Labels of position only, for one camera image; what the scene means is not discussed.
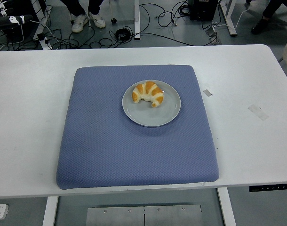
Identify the white desk leg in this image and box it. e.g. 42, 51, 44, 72
220, 0, 238, 37
133, 0, 141, 40

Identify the large black box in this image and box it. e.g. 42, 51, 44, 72
6, 0, 39, 36

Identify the coiled black cable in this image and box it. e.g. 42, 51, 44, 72
115, 27, 132, 41

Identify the grey round plate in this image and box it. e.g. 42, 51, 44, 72
121, 80, 182, 128

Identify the black computer box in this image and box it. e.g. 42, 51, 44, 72
189, 0, 218, 21

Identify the blue quilted mat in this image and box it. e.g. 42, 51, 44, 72
56, 65, 220, 190

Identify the large clear tape piece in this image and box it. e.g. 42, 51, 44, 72
247, 104, 270, 121

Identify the white floor power strip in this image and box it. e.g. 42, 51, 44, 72
37, 32, 52, 50

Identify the white table leg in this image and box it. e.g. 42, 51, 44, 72
42, 196, 59, 226
216, 187, 237, 226

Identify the black table control panel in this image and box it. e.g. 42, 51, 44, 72
248, 185, 287, 193

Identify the golden croissant bread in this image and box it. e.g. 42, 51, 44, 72
131, 81, 164, 108

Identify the person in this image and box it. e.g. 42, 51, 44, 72
251, 0, 287, 35
60, 0, 106, 33

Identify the grey foot pedal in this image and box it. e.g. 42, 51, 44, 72
205, 27, 222, 46

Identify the grey metal plate with screws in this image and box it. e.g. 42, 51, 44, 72
85, 204, 203, 226

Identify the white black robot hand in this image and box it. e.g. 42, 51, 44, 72
0, 0, 34, 31

